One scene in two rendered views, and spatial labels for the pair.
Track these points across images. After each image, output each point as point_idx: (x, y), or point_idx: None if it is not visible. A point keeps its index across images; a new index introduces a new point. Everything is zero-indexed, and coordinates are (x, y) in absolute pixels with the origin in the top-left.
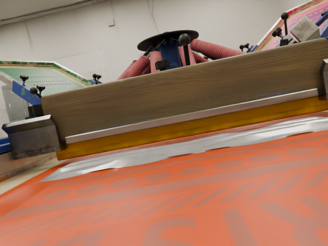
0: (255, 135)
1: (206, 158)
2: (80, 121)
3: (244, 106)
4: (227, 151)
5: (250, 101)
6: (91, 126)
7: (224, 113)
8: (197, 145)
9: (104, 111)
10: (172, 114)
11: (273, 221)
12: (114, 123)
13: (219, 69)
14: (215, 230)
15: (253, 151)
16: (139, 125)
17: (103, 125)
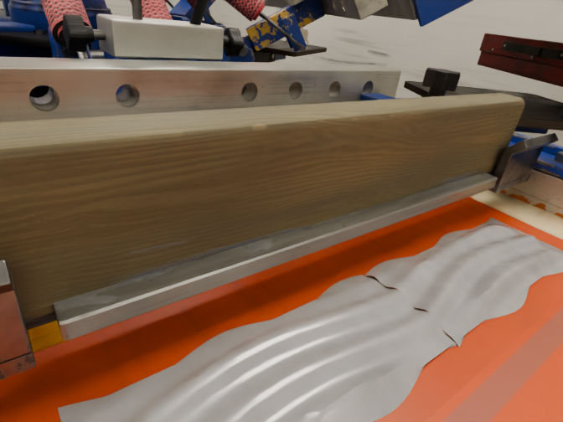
0: (500, 288)
1: (520, 381)
2: (106, 252)
3: (436, 203)
4: (506, 340)
5: (444, 196)
6: (144, 262)
7: (413, 216)
8: (438, 317)
9: (193, 214)
10: (333, 214)
11: None
12: (214, 244)
13: (427, 128)
14: None
15: (557, 349)
16: (287, 254)
17: (181, 254)
